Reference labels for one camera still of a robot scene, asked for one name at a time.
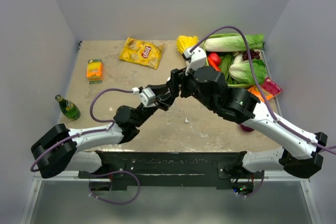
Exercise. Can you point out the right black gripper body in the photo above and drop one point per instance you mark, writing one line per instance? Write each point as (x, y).
(188, 86)

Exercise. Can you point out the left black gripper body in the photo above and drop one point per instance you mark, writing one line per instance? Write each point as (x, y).
(163, 104)

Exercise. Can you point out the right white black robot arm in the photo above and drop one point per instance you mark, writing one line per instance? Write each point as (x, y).
(298, 152)

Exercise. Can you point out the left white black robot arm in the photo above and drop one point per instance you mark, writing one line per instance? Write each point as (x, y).
(61, 148)

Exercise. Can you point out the orange carrot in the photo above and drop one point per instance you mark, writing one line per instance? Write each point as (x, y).
(213, 64)

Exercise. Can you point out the red pepper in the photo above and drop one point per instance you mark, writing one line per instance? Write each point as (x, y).
(215, 57)

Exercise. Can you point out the yellow Lays chips bag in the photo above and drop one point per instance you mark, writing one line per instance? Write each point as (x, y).
(141, 53)

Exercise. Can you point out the yellow napa cabbage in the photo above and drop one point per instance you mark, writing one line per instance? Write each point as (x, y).
(184, 42)

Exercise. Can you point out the dark green spinach leaves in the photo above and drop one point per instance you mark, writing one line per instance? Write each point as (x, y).
(227, 66)

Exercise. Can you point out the long green white cabbage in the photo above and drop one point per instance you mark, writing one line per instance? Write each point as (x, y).
(233, 42)

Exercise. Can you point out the green lettuce head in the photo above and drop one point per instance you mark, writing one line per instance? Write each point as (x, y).
(241, 72)

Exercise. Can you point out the green plastic basket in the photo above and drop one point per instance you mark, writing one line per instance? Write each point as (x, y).
(235, 53)

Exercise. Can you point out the dark purple grapes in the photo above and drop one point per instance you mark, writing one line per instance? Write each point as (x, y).
(253, 54)

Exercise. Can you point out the purple round object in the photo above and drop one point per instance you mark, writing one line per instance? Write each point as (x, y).
(245, 128)

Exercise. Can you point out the orange pink snack packet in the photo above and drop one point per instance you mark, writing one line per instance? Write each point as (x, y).
(269, 88)

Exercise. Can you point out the green glass bottle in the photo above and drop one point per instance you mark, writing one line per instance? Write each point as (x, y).
(68, 109)

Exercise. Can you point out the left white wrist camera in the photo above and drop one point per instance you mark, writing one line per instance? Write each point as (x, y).
(146, 96)

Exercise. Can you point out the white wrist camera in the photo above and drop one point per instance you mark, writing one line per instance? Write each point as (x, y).
(146, 96)
(194, 59)

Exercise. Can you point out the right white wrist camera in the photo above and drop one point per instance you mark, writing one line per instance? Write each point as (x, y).
(194, 59)

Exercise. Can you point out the black base mount frame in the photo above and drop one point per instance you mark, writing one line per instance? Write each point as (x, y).
(187, 169)

